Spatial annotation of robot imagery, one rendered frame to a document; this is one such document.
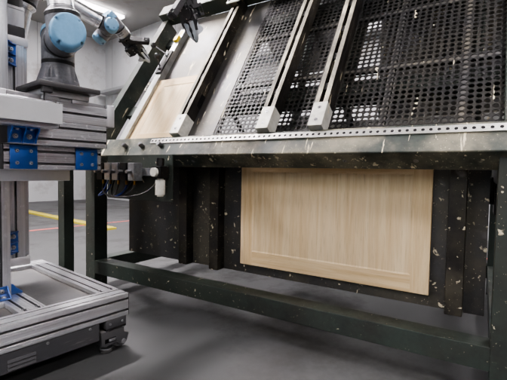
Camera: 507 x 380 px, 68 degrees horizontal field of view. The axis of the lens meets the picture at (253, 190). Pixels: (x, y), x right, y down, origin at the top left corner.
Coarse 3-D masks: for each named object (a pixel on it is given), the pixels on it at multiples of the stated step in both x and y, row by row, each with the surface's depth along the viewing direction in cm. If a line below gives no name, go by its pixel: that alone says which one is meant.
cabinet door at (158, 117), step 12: (168, 84) 229; (180, 84) 224; (192, 84) 218; (156, 96) 229; (168, 96) 223; (180, 96) 217; (156, 108) 222; (168, 108) 216; (180, 108) 210; (144, 120) 220; (156, 120) 215; (168, 120) 209; (132, 132) 219; (144, 132) 214; (156, 132) 208; (168, 132) 202
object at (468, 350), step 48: (96, 192) 224; (192, 192) 213; (240, 192) 197; (480, 192) 140; (96, 240) 225; (144, 240) 236; (192, 240) 214; (240, 240) 198; (432, 240) 149; (480, 240) 140; (192, 288) 184; (240, 288) 176; (336, 288) 170; (384, 288) 159; (432, 288) 149; (480, 288) 141; (384, 336) 136; (432, 336) 128; (480, 336) 127
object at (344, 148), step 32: (352, 128) 144; (192, 160) 183; (224, 160) 173; (256, 160) 164; (288, 160) 156; (320, 160) 149; (352, 160) 142; (384, 160) 136; (416, 160) 130; (448, 160) 125; (480, 160) 120
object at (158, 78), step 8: (184, 32) 253; (184, 40) 253; (176, 48) 247; (176, 56) 247; (168, 64) 242; (152, 80) 237; (160, 80) 236; (152, 88) 231; (144, 96) 231; (144, 104) 226; (136, 112) 225; (136, 120) 221; (128, 128) 219; (128, 136) 217
